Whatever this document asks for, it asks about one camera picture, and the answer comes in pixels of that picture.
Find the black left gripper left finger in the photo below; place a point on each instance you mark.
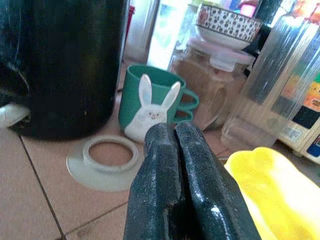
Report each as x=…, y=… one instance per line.
x=155, y=175

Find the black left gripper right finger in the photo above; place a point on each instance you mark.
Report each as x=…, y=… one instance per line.
x=207, y=200

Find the yellow plastic bowl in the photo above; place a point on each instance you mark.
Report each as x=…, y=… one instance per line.
x=275, y=195

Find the green mug with white bunny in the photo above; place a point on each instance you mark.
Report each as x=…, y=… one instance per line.
x=132, y=100

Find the clear pitcher with orange lid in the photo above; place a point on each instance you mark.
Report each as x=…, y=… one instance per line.
x=255, y=100

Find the glass jar of brown powder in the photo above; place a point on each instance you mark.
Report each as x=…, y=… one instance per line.
x=205, y=75

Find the cream water ionizer appliance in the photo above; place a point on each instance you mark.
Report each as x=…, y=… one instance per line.
x=307, y=117

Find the translucent white plastic container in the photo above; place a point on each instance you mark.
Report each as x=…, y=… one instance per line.
x=162, y=37

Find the large black appliance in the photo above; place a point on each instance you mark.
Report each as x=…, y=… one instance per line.
x=62, y=62

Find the patterned ceramic bowl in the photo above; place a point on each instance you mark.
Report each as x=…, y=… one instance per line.
x=225, y=25

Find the pink and blue small items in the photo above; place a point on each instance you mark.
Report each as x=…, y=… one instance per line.
x=247, y=10

